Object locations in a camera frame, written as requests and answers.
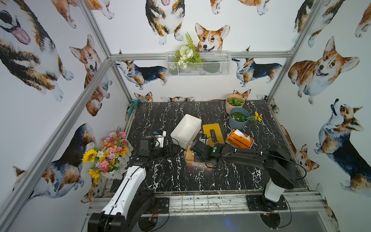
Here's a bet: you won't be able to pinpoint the clear plastic tissue box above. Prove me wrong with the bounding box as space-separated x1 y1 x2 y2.
183 142 212 170

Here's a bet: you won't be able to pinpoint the white rectangular tissue box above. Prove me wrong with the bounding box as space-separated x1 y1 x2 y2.
171 114 202 149

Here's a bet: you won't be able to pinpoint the yellow wooden slotted lid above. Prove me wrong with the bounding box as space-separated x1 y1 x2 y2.
203 124 225 147

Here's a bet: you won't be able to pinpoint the orange tissue pack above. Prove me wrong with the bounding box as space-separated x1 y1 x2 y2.
225 130 254 149

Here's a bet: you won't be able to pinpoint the light wooden slotted lid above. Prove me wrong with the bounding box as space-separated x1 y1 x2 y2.
184 144 194 162

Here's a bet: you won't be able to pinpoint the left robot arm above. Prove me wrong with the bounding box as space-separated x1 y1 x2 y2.
87 135 173 232

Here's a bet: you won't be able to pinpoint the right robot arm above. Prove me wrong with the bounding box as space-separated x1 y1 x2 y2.
189 141 296 203

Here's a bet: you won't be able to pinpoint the blue-grey plant pot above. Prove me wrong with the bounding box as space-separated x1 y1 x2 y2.
229 107 250 130

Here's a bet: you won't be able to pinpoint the yellow artificial flower sprig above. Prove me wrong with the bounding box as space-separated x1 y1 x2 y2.
247 111 262 123

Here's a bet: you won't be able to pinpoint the pink plant pot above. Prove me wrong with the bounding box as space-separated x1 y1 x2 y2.
226 94 245 114

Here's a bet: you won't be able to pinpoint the green cloth at corner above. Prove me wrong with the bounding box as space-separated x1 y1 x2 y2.
127 98 147 117

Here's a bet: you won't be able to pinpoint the colourful flower bouquet planter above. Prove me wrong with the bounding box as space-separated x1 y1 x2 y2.
82 131 134 184

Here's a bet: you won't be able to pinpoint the white flowers with fern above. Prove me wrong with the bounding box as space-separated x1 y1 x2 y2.
172 32 204 69

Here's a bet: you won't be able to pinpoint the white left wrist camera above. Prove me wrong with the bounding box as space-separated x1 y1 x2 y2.
154 130 167 148

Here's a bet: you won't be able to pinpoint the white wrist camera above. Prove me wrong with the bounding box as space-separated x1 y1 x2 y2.
154 130 167 148
199 134 208 144

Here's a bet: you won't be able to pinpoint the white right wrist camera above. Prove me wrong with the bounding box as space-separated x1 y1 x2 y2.
199 134 208 144

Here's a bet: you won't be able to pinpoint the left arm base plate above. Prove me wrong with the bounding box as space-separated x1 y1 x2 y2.
143 197 170 215

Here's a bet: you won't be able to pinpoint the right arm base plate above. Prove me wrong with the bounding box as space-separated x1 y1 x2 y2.
245 195 288 213

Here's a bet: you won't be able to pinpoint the white wire wall basket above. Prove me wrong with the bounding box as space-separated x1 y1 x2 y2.
166 51 231 77

